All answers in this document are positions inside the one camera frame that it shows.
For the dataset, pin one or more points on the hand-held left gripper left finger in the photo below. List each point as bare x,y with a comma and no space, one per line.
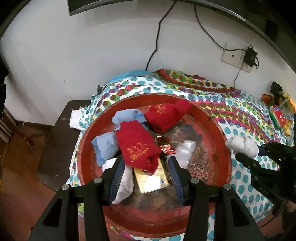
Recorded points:
115,183

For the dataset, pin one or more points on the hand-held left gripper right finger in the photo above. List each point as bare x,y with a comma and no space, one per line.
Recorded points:
177,180

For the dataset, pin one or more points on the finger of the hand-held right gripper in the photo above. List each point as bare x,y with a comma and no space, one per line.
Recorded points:
252,163
275,149

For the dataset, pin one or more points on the white sock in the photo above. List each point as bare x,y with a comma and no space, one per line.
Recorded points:
242,144
126,183

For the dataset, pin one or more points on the yellow medicine box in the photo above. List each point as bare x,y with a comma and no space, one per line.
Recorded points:
150,183

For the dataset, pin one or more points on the small clear plastic bag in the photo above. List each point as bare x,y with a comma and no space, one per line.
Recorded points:
185,150

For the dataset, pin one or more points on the red foil wrapper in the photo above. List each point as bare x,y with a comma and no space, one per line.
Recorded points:
166,145

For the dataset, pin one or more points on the light blue sock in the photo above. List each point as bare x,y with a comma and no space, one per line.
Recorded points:
104,146
124,115

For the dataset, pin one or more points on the round red tray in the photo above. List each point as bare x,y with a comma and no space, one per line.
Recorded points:
215,148

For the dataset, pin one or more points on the red sock with gold print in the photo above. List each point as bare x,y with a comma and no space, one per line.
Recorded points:
164,118
136,143

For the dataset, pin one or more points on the yellow patterned packet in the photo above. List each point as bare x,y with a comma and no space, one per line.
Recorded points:
289,128

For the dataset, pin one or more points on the green and red box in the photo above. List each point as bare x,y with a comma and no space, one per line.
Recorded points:
278,118

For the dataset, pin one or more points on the large clear plastic bag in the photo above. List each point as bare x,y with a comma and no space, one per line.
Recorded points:
290,111

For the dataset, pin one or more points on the red snack packet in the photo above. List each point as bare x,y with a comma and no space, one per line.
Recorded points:
266,97

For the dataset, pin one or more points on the yellow knitted item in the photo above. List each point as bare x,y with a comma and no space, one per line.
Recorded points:
289,97

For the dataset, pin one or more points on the polka dot table cloth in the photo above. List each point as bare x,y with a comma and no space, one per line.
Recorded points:
231,111

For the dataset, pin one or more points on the dark wooden side table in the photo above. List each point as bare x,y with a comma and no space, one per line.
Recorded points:
57,139

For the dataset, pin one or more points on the black power adapter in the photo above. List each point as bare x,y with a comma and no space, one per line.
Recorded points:
250,56

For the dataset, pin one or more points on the dark hanging clothing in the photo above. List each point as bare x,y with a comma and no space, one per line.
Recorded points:
3,88

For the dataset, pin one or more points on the white wall power outlet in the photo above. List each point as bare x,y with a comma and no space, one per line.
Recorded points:
247,69

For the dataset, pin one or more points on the white wall antenna socket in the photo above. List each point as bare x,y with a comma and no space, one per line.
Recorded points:
231,55

